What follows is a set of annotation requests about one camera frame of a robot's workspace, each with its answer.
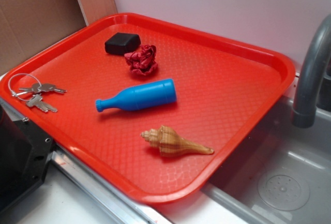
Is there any crumpled red paper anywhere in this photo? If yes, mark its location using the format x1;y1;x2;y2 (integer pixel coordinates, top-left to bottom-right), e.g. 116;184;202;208
124;44;158;76

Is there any red plastic tray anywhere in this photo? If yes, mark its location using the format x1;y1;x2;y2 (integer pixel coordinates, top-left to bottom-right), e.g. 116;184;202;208
1;13;295;205

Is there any blue plastic toy bottle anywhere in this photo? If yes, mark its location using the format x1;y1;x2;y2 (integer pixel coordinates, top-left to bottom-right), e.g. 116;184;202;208
96;79;177;112

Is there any brown spiral seashell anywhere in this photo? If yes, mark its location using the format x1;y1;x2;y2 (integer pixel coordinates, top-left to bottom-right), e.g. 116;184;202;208
140;125;214;157

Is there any black rectangular block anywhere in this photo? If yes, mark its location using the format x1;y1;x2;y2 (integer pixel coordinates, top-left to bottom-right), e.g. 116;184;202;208
104;33;141;55

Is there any lower silver key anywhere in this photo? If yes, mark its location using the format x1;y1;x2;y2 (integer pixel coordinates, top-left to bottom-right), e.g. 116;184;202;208
26;94;57;113

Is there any silver key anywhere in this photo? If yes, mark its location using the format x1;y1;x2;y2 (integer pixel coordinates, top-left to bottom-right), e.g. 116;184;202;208
26;94;57;113
19;83;67;94

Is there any upper silver key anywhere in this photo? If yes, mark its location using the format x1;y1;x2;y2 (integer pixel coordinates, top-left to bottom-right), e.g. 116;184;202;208
19;83;67;94

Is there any grey plastic sink basin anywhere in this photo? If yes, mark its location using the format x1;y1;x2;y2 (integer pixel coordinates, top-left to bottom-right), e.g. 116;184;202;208
204;97;331;224

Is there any grey toy faucet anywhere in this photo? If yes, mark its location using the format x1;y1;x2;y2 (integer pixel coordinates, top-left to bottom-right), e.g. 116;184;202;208
291;15;330;128

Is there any brown cardboard panel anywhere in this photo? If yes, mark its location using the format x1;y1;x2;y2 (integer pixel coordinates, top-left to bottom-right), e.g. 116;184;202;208
1;0;117;74

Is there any silver metal rail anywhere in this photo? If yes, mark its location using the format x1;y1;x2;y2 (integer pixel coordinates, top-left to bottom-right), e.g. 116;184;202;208
0;97;166;224

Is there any silver wire key ring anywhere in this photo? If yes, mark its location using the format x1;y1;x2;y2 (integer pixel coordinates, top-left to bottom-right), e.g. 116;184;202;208
8;73;42;102

